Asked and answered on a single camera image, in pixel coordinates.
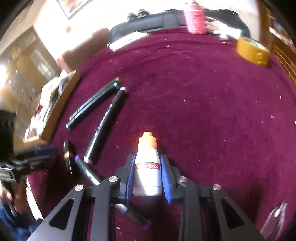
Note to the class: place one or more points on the left hand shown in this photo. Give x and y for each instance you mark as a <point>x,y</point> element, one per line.
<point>19,198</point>

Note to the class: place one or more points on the white capped black marker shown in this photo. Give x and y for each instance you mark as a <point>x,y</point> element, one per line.
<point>101,134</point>

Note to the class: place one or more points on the cyan capped black marker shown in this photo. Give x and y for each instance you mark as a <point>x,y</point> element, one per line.
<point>82,115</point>

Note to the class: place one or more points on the brown armchair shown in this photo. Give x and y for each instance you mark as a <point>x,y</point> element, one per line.
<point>73,59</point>

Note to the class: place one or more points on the purple capped black marker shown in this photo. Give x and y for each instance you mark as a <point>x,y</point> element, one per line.
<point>113,192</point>

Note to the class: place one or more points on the framed horse painting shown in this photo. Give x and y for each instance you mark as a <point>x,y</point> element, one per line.
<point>72,7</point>

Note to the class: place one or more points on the pink knit covered bottle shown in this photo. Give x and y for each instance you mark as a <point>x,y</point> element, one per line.
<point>194,17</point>

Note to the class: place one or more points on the orange capped white bottle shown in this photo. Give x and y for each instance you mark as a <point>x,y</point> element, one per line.
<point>147,173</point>

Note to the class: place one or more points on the black leather sofa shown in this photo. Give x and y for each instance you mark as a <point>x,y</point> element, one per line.
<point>145,23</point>

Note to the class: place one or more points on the yellow capped black marker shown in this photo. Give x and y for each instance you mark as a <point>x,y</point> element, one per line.
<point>100,95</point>

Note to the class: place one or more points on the yellow tape roll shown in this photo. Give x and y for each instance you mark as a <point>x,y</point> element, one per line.
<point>253,51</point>

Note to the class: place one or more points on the white gloves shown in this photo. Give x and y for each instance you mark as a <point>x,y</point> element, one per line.
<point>225,32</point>

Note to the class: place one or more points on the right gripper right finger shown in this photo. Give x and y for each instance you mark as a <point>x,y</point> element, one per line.
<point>207,212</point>

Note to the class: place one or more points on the white notepad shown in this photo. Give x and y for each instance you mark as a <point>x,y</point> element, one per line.
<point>126,40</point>

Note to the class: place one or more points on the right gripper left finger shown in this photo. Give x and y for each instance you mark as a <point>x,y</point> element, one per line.
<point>89,212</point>

